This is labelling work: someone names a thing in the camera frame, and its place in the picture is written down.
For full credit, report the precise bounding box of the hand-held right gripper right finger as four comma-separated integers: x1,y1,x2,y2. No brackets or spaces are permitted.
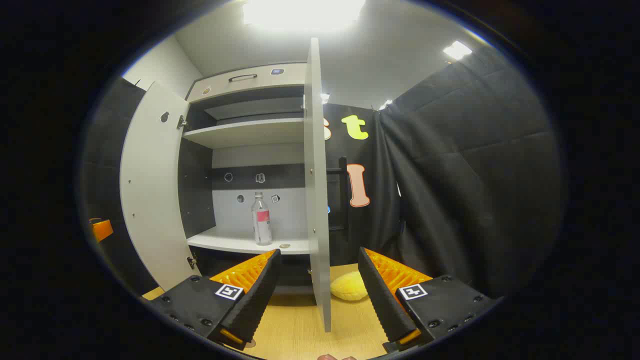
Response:
357,246,502,355

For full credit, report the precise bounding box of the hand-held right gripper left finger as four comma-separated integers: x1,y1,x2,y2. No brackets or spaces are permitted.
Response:
142,248,282,352

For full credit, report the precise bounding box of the white cabinet door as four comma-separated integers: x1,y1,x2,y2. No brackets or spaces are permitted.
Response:
303,37,332,333
119,81,202,292

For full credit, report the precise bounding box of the clear plastic bottle pink label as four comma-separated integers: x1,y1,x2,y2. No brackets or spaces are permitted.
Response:
251,192,273,246

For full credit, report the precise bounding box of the white and grey cabinet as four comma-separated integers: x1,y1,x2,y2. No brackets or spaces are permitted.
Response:
177,62,313,296

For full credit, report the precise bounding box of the white cabinet drawer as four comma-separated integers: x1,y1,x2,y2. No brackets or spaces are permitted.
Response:
186,62,307,103

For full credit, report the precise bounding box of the yellow plush toy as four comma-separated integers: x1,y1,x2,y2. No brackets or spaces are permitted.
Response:
330,271,370,302

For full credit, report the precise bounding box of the ceiling light panel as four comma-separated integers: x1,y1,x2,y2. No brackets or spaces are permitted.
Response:
442,40,473,61
242,0,367,32

